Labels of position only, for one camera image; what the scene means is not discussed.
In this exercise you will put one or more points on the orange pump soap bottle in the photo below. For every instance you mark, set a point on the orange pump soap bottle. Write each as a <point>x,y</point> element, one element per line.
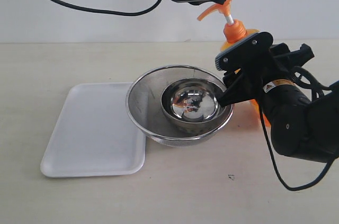
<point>234,31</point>

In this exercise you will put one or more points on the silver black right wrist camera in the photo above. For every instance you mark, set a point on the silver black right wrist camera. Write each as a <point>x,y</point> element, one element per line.
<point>242,51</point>

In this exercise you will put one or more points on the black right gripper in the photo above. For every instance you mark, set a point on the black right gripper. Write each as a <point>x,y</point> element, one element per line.
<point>273,69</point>

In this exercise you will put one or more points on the small stainless steel bowl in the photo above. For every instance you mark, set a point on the small stainless steel bowl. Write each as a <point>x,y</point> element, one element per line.
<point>191,105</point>

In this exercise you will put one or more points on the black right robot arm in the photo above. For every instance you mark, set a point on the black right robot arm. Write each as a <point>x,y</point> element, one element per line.
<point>302,112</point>

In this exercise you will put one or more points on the white rectangular plastic tray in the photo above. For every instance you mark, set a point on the white rectangular plastic tray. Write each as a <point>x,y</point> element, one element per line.
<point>93,135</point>

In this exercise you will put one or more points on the steel mesh colander basin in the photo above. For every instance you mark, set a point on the steel mesh colander basin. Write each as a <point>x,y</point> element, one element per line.
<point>144,108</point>

